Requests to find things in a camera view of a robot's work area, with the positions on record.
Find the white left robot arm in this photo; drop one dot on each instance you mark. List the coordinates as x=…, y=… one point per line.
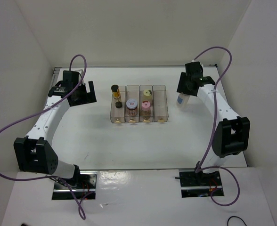
x=34, y=152

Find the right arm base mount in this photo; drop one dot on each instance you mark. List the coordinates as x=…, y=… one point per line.
x=199, y=185

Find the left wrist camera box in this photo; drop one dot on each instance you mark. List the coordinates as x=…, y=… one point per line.
x=80, y=71

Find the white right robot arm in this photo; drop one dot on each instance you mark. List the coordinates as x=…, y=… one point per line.
x=230, y=133

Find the silver-lid blue-label jar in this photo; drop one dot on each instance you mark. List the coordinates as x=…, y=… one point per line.
x=182, y=101

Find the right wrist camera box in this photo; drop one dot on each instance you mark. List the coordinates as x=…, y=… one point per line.
x=196, y=64

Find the grey-lid red-label spice jar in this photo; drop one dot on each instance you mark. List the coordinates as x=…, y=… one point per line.
x=132, y=107

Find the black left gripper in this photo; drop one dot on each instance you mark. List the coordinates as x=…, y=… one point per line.
x=88, y=97

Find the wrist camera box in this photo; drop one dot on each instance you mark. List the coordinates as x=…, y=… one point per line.
x=196, y=64
x=80, y=71

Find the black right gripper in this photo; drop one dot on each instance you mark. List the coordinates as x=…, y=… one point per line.
x=181, y=87

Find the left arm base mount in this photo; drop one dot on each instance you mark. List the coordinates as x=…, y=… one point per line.
x=85, y=189

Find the tall black-cap gold bottle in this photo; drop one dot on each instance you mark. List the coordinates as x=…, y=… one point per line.
x=117, y=96

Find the pink-cap spice bottle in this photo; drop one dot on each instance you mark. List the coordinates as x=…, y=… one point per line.
x=145, y=109

